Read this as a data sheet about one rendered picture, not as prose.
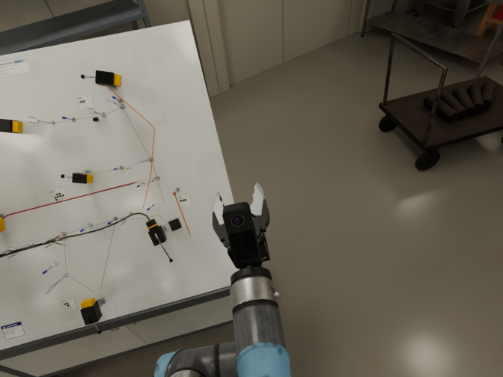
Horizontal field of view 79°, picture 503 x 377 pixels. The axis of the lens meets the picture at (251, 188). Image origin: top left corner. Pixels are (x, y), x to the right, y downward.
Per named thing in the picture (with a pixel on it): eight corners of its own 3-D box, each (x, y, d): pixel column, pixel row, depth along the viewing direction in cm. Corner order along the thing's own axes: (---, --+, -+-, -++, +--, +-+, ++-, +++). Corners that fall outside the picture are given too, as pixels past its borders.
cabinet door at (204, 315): (251, 316, 162) (243, 284, 132) (148, 345, 156) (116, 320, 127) (250, 311, 164) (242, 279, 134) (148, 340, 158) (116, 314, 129)
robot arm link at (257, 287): (226, 305, 47) (278, 294, 46) (224, 277, 50) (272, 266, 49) (238, 320, 53) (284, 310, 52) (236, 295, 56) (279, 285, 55)
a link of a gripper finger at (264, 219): (251, 203, 63) (242, 240, 57) (248, 197, 61) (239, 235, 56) (273, 203, 61) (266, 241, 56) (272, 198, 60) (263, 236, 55)
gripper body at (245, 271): (231, 243, 64) (237, 298, 56) (219, 220, 58) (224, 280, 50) (266, 234, 64) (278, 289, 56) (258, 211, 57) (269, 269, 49)
